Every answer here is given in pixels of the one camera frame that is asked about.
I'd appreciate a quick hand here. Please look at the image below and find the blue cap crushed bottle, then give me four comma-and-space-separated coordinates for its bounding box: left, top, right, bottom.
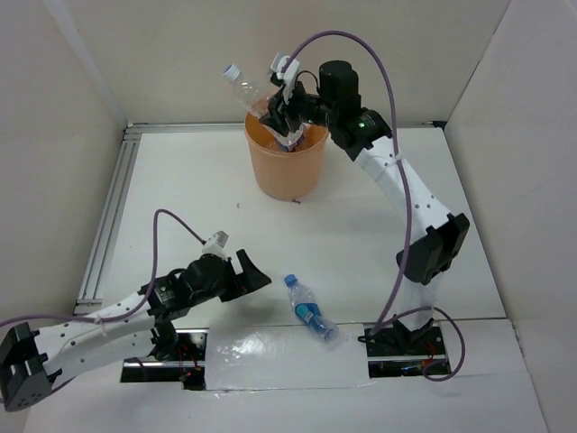
284, 274, 340, 351

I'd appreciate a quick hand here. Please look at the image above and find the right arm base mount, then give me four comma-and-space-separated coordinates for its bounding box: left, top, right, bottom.
357, 320, 452, 379

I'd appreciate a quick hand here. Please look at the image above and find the blue label clear bottle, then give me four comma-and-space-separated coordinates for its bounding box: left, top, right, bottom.
274, 134, 305, 152

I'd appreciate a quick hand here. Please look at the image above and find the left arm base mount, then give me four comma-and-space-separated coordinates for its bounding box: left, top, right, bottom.
120, 328, 208, 392

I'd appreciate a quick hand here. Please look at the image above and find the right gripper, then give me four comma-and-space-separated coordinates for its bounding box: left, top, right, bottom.
259, 77, 336, 137

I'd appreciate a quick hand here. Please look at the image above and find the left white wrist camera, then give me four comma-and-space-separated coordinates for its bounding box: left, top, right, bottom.
202, 231, 229, 261

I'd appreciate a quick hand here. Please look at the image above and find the orange plastic bin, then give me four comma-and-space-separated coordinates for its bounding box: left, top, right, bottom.
244, 114, 329, 201

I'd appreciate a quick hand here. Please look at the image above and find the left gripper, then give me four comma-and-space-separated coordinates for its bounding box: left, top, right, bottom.
191, 248, 271, 306

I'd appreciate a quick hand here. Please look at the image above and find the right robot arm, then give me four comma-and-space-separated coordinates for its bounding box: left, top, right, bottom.
258, 54, 471, 354

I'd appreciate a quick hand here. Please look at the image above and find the aluminium frame rail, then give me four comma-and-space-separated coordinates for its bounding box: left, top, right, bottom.
71, 120, 447, 317

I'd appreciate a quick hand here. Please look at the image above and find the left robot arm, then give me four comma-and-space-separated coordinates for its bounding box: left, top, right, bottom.
1, 250, 271, 412

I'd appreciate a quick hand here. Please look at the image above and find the clear white cap bottle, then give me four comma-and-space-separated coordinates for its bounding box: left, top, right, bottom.
223, 64, 305, 137

